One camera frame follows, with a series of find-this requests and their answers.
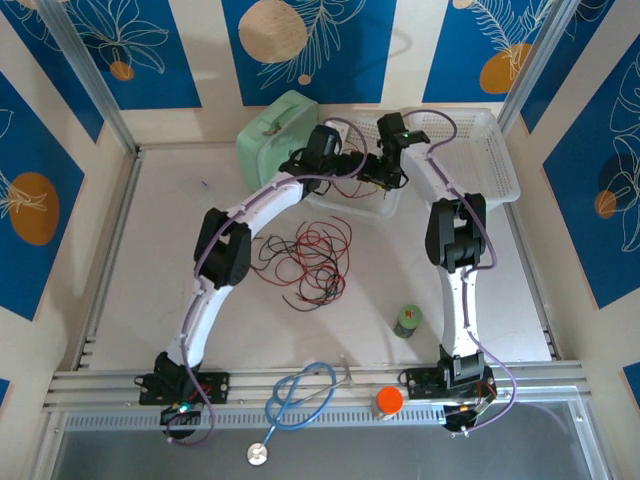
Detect grey slotted cable duct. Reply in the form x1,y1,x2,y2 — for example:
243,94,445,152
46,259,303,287
59,403,584,432

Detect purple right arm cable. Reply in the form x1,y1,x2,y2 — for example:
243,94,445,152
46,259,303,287
402,108,519,436

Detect black wire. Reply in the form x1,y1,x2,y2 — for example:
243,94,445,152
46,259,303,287
279,249,346,301
314,249,346,296
282,279,336,312
257,234,301,266

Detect red and black wires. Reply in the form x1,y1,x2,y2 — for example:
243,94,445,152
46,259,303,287
293,215,351,281

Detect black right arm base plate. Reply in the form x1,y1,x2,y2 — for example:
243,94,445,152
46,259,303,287
403,365,497,401

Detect orange-lidded jar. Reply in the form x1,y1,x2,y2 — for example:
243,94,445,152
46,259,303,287
372,385,405,421

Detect blue stethoscope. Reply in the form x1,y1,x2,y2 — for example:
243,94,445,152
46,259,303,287
245,355,359,467

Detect small green bottle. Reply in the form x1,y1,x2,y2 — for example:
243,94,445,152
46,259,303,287
393,303,424,339

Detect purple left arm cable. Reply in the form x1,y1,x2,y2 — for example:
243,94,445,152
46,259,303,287
166,117,370,447

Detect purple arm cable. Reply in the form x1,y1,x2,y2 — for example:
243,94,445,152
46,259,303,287
166,117,370,447
402,108,519,436

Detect aluminium side rail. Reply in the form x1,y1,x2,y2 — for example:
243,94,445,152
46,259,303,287
502,202,565,362
73,147,146,372

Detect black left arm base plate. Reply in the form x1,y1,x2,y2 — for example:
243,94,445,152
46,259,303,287
137,370,232,406

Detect mint green zip case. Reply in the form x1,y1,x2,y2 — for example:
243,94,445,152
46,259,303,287
235,89,322,201

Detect long aluminium base rail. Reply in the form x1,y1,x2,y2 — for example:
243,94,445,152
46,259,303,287
42,360,586,414

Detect aluminium frame post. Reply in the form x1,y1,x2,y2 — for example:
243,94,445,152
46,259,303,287
35,0,141,156
495,0,579,139

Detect grey metal sheet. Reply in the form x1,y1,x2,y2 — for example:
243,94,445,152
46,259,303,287
29,427,616,480

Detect white perforated plastic basket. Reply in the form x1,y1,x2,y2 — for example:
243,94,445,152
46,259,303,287
307,113,401,220
399,108,521,206

